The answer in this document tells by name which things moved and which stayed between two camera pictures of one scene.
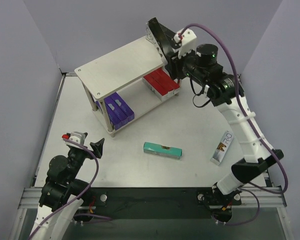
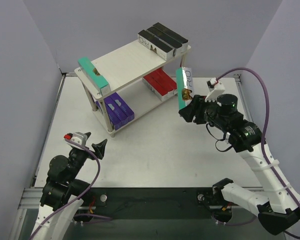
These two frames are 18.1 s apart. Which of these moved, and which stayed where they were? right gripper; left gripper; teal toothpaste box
Moved: teal toothpaste box; right gripper
Stayed: left gripper
